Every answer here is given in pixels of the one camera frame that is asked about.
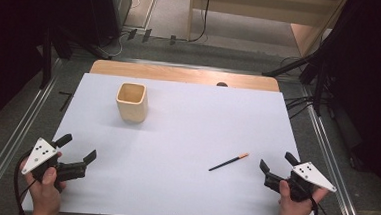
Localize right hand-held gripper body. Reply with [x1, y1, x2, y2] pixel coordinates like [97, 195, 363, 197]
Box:
[263, 158, 339, 205]

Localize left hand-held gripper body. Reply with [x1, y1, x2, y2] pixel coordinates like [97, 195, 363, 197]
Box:
[21, 136, 89, 184]

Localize black pencil with orange end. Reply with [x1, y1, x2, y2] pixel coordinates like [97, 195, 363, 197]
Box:
[208, 150, 251, 174]

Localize beige square pen holder cup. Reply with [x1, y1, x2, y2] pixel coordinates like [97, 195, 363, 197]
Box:
[114, 81, 150, 124]

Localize person's left hand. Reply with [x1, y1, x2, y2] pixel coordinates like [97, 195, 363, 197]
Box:
[17, 150, 68, 215]

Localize person's right hand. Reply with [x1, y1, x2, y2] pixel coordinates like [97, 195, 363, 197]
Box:
[277, 179, 330, 215]

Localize black metal stand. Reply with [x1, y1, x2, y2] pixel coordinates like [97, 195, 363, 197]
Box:
[38, 26, 56, 91]

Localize black tripod stand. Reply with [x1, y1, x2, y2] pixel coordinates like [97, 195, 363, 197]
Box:
[258, 46, 331, 118]

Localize dark cabinet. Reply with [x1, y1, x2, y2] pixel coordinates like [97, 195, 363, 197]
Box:
[81, 0, 133, 51]

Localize light wooden shelf unit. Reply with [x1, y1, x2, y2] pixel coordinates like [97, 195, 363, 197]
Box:
[185, 0, 349, 61]

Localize aluminium floor rail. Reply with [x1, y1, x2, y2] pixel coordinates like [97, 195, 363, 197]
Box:
[293, 86, 375, 215]
[0, 55, 64, 215]

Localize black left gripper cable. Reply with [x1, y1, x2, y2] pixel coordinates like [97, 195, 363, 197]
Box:
[12, 149, 41, 215]

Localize black floor cables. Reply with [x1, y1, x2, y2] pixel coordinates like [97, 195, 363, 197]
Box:
[282, 93, 314, 122]

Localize white floor cable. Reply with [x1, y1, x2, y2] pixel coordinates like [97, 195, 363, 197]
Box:
[99, 31, 131, 60]

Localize black hanging cable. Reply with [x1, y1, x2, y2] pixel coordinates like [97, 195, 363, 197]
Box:
[187, 0, 213, 45]

